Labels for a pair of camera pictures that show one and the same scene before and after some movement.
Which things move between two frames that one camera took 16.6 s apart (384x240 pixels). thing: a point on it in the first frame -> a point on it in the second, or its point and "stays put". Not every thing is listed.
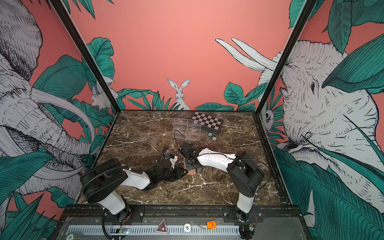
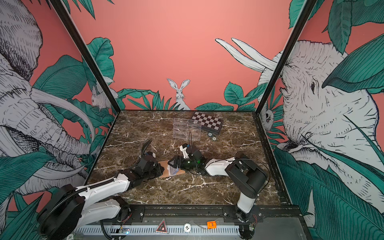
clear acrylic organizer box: x=186 y=129 stays put
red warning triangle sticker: x=162 y=227 stays put
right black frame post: x=309 y=5 stays put
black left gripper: x=178 y=170 -> x=159 y=169
